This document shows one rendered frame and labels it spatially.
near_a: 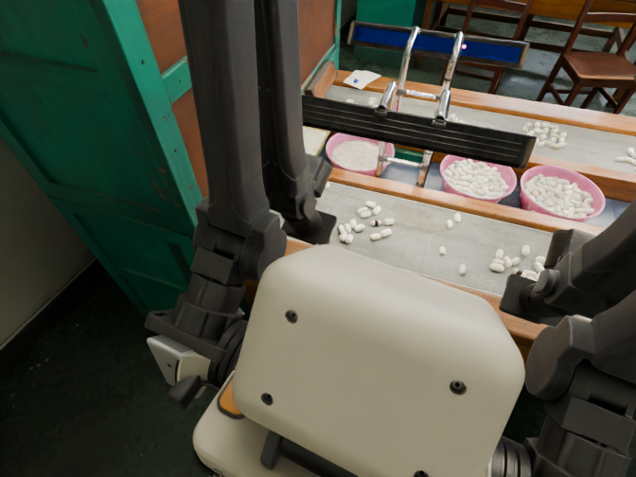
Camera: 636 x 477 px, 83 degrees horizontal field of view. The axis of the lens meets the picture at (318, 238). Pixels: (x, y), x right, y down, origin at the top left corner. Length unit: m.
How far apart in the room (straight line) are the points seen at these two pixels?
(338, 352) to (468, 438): 0.10
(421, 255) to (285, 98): 0.79
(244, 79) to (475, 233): 1.01
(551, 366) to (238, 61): 0.42
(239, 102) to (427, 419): 0.31
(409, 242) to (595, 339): 0.80
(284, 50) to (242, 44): 0.08
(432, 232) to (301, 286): 0.97
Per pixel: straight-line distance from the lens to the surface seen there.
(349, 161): 1.43
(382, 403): 0.28
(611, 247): 0.49
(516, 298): 0.71
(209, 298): 0.46
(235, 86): 0.36
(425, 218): 1.25
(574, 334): 0.43
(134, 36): 0.79
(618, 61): 3.54
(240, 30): 0.36
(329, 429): 0.30
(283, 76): 0.44
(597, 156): 1.81
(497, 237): 1.28
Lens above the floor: 1.62
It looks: 50 degrees down
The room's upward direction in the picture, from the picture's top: straight up
